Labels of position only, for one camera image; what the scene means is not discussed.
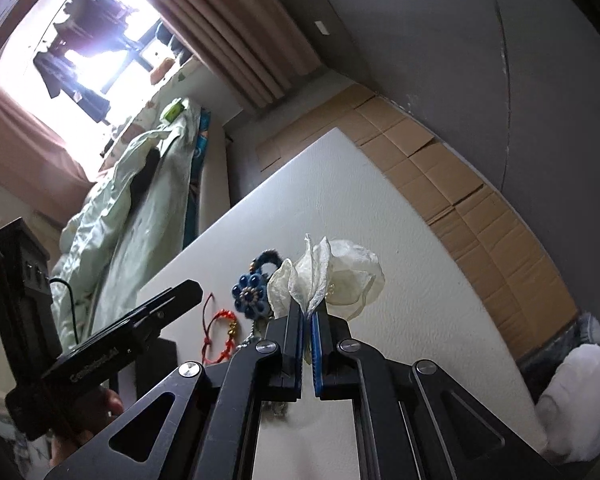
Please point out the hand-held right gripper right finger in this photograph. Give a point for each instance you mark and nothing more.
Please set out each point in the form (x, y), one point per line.
(319, 355)

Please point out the flattened cardboard sheets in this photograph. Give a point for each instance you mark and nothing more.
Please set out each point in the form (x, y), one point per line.
(460, 210)

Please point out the light green duvet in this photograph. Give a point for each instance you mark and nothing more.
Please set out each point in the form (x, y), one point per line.
(130, 240)

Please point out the window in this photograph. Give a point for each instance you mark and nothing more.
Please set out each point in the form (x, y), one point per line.
(90, 40)

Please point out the pink curtain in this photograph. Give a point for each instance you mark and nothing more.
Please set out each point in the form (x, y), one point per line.
(240, 25)
(25, 150)

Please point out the white wall socket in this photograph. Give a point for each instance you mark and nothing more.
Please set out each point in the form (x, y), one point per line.
(322, 27)

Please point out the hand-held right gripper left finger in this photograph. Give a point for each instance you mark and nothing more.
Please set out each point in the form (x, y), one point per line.
(297, 345)

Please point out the person's left hand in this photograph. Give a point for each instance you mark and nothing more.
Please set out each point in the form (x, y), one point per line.
(92, 417)

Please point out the white cloth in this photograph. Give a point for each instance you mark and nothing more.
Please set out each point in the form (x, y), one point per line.
(585, 400)

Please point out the dark hanging clothes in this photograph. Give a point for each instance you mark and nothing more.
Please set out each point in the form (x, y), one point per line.
(87, 15)

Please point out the dark plastic bag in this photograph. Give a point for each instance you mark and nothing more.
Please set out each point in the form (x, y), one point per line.
(555, 350)

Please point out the small green item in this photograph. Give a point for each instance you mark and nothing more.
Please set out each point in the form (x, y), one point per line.
(172, 111)

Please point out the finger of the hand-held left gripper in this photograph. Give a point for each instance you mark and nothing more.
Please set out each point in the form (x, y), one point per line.
(172, 300)

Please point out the white fabric flower hair accessory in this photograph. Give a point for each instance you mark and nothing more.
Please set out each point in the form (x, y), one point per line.
(350, 270)

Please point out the cartoon printed mattress cover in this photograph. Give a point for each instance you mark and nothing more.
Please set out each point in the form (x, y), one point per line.
(197, 170)

